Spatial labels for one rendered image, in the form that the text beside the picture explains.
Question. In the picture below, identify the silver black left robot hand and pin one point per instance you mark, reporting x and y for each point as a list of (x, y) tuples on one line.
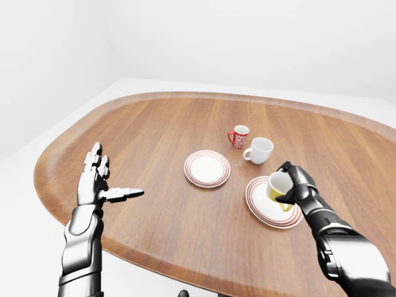
[(88, 185)]

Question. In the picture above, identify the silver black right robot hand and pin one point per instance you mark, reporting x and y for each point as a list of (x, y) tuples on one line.
[(299, 185)]

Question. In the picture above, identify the yellow and white mug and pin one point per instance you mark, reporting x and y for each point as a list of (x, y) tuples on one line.
[(277, 187)]

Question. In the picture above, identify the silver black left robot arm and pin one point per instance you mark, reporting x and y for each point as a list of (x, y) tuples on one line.
[(80, 247)]

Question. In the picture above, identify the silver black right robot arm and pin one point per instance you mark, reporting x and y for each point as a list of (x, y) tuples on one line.
[(343, 250)]

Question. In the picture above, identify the white plate with red rings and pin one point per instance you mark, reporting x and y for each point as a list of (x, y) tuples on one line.
[(263, 207), (206, 168)]

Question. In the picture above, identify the plain white mug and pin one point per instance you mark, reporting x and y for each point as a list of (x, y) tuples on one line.
[(259, 150)]

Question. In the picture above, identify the red mug with white pattern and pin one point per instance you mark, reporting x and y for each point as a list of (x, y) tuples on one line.
[(239, 137)]

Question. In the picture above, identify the small dark shape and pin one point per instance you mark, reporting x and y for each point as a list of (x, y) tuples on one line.
[(183, 294)]

